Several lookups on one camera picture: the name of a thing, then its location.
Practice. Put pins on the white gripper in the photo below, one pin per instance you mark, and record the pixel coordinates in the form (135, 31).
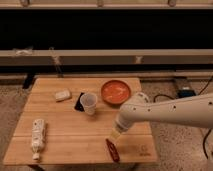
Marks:
(121, 125)

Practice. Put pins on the orange ceramic bowl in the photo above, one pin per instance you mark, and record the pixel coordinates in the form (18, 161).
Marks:
(115, 92)

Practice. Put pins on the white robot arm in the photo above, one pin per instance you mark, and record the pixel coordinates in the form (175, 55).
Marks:
(195, 111)

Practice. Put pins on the clear plastic cup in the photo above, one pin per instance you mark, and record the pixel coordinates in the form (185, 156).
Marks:
(89, 101)

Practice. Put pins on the black flat card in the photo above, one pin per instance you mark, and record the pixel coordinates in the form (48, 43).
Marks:
(78, 105)

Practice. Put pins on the wooden table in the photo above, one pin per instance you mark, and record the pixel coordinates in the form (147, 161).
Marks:
(72, 137)

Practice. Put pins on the beige sponge block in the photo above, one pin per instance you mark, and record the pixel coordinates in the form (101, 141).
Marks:
(62, 95)

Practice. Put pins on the white plastic bottle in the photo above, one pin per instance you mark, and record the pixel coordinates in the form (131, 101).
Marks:
(38, 138)

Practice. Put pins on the dark power box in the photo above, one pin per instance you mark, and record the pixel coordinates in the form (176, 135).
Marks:
(186, 93)

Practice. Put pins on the grey metal rail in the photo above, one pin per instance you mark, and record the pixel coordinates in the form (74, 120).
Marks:
(136, 57)

